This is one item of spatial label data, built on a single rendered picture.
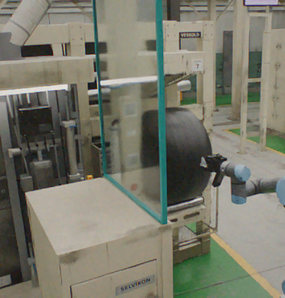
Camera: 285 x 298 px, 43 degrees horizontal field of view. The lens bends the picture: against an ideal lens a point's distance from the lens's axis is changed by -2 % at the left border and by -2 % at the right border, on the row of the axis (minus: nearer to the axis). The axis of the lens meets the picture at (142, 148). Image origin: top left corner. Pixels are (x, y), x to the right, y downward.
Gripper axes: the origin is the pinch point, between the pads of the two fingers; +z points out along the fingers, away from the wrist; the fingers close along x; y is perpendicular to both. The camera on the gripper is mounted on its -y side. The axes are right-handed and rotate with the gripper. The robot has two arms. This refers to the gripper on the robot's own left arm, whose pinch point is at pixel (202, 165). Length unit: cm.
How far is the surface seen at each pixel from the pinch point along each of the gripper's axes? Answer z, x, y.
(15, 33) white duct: 41, 83, 79
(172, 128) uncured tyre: 9.2, 11.5, 21.5
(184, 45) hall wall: 852, -550, 139
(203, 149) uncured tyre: 1.9, -2.8, 8.3
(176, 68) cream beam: 42, -14, 54
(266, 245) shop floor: 73, -119, -112
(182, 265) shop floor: 87, -34, -111
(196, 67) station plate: 42, -30, 54
